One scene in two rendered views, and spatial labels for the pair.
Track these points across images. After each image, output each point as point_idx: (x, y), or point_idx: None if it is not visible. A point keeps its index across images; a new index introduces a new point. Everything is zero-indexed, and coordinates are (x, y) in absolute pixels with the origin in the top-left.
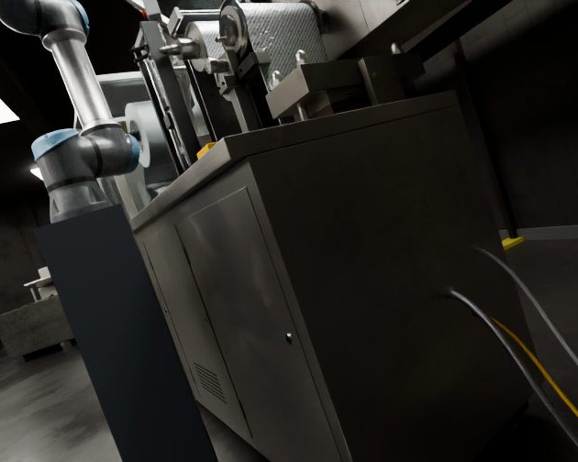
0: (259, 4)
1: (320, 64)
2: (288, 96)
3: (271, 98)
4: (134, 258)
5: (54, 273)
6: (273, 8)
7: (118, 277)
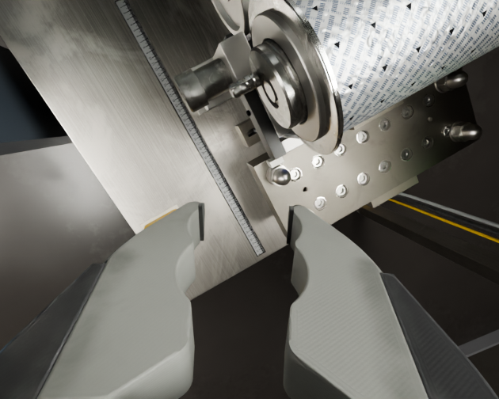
0: (413, 82)
1: None
2: (270, 207)
3: (257, 176)
4: (28, 141)
5: None
6: (432, 82)
7: (12, 146)
